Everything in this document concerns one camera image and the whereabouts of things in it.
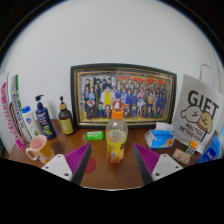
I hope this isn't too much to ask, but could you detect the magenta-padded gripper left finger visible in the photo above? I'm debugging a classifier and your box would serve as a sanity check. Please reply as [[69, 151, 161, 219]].
[[40, 143, 92, 186]]

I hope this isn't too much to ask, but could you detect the framed group picture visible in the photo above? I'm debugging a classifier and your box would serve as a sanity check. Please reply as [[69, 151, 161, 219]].
[[70, 63, 178, 130]]

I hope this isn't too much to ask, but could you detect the white paper gift bag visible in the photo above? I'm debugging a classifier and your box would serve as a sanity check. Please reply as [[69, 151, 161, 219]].
[[171, 64, 224, 154]]

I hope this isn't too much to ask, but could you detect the white and green shuttlecock tube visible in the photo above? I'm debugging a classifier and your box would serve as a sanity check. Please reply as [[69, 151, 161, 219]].
[[9, 74, 34, 143]]

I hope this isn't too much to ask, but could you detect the white lotion bottle blue cap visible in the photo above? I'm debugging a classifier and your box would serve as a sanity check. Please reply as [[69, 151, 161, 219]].
[[21, 105, 39, 139]]

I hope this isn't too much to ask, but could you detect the pink mug with orange print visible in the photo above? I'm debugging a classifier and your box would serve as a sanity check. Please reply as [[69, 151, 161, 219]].
[[25, 134, 56, 165]]

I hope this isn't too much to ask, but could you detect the orange-capped juice bottle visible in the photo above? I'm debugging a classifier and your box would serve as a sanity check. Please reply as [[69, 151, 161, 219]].
[[105, 108, 129, 164]]

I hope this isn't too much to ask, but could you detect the pink shuttlecock tube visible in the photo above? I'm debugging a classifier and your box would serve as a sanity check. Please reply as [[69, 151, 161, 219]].
[[0, 81, 26, 151]]

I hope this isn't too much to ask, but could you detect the blue detergent bottle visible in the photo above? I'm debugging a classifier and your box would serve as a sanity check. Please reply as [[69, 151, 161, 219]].
[[197, 124, 224, 164]]

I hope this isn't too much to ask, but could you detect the small flat snack packet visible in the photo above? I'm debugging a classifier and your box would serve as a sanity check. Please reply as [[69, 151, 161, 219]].
[[172, 147, 192, 165]]

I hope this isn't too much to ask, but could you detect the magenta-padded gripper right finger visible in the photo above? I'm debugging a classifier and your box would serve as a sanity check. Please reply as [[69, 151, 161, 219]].
[[132, 143, 184, 186]]

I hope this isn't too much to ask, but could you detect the small green packet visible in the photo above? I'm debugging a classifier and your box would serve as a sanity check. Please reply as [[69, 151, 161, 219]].
[[86, 130, 105, 141]]

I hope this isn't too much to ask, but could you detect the dark blue pump bottle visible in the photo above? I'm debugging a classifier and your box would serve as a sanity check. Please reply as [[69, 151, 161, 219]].
[[34, 94, 57, 140]]

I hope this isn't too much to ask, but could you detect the brown pump bottle yellow label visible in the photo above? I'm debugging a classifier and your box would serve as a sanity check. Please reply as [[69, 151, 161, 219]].
[[58, 96, 75, 136]]

